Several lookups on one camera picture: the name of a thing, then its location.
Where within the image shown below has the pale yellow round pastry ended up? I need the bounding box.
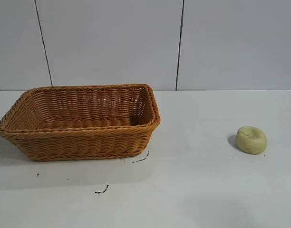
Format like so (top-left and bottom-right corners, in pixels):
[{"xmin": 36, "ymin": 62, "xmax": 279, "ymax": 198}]
[{"xmin": 235, "ymin": 126, "xmax": 268, "ymax": 154}]

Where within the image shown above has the brown woven wicker basket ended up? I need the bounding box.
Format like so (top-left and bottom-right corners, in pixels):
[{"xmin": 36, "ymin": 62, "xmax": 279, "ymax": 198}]
[{"xmin": 0, "ymin": 83, "xmax": 161, "ymax": 162}]

